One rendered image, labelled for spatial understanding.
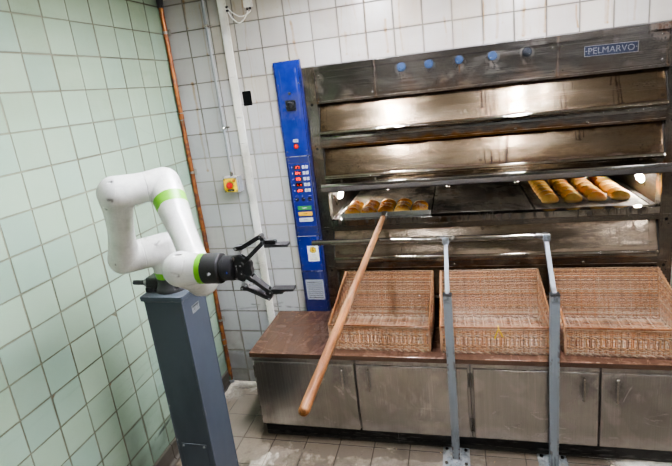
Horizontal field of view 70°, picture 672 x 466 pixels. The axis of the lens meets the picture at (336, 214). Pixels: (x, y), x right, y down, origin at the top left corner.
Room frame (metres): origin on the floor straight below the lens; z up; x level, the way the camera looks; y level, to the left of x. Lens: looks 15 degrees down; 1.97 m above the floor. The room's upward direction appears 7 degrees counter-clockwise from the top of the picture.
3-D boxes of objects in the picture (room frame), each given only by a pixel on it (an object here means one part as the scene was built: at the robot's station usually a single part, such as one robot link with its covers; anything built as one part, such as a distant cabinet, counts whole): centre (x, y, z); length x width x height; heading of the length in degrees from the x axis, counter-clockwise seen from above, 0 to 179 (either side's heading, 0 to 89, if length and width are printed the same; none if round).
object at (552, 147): (2.64, -0.83, 1.54); 1.79 x 0.11 x 0.19; 75
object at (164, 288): (2.00, 0.81, 1.23); 0.26 x 0.15 x 0.06; 74
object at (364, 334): (2.53, -0.21, 0.72); 0.56 x 0.49 x 0.28; 74
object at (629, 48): (2.66, -0.84, 1.99); 1.80 x 0.08 x 0.21; 75
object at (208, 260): (1.36, 0.38, 1.49); 0.12 x 0.06 x 0.09; 166
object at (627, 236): (2.64, -0.83, 1.02); 1.79 x 0.11 x 0.19; 75
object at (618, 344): (2.22, -1.36, 0.72); 0.56 x 0.49 x 0.28; 74
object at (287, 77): (3.81, -0.06, 1.07); 1.93 x 0.16 x 2.15; 165
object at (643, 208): (2.66, -0.84, 1.16); 1.80 x 0.06 x 0.04; 75
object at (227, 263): (1.34, 0.31, 1.49); 0.09 x 0.07 x 0.08; 76
